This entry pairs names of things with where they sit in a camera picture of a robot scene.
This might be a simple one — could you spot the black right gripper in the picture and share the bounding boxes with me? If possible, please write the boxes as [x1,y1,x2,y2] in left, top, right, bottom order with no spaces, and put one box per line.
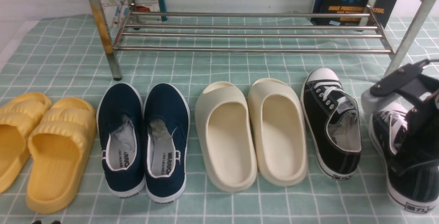
[361,59,439,139]

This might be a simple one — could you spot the black canvas sneaker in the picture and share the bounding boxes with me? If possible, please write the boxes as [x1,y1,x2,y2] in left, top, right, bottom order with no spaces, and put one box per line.
[368,102,438,214]
[300,68,362,181]

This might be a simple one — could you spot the steel shoe rack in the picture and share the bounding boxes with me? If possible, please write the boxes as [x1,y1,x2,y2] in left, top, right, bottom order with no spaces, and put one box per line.
[89,0,437,81]

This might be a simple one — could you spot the navy slip-on shoe right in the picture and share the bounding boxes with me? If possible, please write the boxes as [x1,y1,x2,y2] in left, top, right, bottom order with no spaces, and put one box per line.
[143,83,191,204]

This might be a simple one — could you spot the navy slip-on shoe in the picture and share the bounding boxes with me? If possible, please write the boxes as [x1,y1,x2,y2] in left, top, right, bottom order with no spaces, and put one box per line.
[143,83,191,204]
[96,82,146,198]

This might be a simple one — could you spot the navy slip-on shoe left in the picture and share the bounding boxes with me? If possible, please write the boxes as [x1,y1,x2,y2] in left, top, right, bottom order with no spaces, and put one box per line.
[96,82,146,198]

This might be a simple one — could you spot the dark image processing book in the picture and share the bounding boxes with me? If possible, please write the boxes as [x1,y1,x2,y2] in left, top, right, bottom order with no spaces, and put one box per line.
[310,0,397,27]

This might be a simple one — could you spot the cream slide slipper right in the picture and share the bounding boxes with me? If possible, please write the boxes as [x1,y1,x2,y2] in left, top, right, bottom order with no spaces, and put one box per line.
[247,78,308,187]

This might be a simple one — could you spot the cream slide slipper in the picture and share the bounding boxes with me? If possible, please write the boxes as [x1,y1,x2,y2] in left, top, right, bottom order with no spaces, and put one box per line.
[194,81,258,193]
[247,78,308,187]

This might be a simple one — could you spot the cream slide slipper left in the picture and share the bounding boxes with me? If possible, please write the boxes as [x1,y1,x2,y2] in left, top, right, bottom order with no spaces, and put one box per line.
[194,81,258,193]

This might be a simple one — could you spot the yellow slide slipper right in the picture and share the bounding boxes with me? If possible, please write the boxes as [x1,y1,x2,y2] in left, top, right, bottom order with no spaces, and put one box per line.
[26,97,97,214]

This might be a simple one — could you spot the yellow slide slipper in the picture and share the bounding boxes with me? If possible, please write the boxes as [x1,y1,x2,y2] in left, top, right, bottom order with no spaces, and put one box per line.
[0,92,52,193]
[26,97,97,214]

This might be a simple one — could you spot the yellow slide slipper left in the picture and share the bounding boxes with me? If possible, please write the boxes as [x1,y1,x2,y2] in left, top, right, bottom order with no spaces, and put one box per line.
[0,92,52,193]

